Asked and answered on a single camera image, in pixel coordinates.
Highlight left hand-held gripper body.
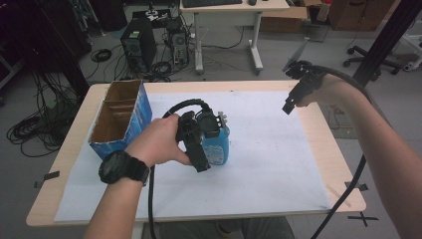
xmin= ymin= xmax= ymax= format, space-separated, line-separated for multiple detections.
xmin=175 ymin=111 xmax=212 ymax=173

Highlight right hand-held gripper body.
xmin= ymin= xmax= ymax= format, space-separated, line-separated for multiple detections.
xmin=282 ymin=37 xmax=328 ymax=102

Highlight blue bottle with white cap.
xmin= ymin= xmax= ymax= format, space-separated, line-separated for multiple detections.
xmin=201 ymin=112 xmax=232 ymax=167

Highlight blue cardboard box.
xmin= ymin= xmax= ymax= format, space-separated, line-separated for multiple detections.
xmin=88 ymin=79 xmax=154 ymax=161

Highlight person's right hand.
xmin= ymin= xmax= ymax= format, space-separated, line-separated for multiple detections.
xmin=296 ymin=73 xmax=357 ymax=109

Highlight person's left hand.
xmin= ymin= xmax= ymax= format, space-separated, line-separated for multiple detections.
xmin=125 ymin=114 xmax=193 ymax=168

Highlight grey floor mat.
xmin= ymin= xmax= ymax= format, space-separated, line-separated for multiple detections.
xmin=326 ymin=101 xmax=361 ymax=139

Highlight black office chair base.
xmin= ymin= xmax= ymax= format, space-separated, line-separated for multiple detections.
xmin=342 ymin=45 xmax=403 ymax=83

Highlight brown cardboard box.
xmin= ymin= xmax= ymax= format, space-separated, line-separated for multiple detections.
xmin=259 ymin=5 xmax=311 ymax=34

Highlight white table mat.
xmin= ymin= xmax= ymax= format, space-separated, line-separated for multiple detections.
xmin=54 ymin=90 xmax=332 ymax=223

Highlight black wrist watch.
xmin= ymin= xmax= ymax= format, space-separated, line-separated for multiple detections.
xmin=98 ymin=149 xmax=151 ymax=186

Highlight brown cabinet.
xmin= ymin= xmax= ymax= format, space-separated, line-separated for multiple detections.
xmin=327 ymin=0 xmax=396 ymax=33

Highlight open computer case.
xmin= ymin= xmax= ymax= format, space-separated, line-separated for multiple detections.
xmin=169 ymin=29 xmax=191 ymax=67

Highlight person's grey trousers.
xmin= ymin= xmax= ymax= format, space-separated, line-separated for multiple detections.
xmin=153 ymin=216 xmax=296 ymax=239

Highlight white desk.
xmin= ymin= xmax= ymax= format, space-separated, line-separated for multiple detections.
xmin=178 ymin=0 xmax=292 ymax=76

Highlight black computer tower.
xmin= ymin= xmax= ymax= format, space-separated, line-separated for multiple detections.
xmin=119 ymin=18 xmax=157 ymax=73

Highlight black tape strip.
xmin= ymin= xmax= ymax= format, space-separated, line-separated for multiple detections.
xmin=343 ymin=181 xmax=369 ymax=193
xmin=33 ymin=170 xmax=61 ymax=189

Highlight black board with white print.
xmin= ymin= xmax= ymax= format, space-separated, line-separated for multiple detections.
xmin=131 ymin=8 xmax=174 ymax=30

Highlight black keyboard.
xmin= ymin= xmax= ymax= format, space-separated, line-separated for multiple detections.
xmin=181 ymin=0 xmax=244 ymax=9

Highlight black tape cross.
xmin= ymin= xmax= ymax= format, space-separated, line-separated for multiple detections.
xmin=346 ymin=211 xmax=379 ymax=228

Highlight thin black cord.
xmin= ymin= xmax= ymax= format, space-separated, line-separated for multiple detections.
xmin=327 ymin=109 xmax=341 ymax=131

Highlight black metal post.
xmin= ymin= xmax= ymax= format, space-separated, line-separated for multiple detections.
xmin=351 ymin=0 xmax=422 ymax=88

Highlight right hand-held gripper cable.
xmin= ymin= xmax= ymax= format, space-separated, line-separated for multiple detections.
xmin=310 ymin=64 xmax=392 ymax=239

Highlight coiled black cable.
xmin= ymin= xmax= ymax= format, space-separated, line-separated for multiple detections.
xmin=90 ymin=48 xmax=113 ymax=64

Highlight bundle of black floor cables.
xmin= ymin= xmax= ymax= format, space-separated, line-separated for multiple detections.
xmin=6 ymin=71 xmax=83 ymax=158

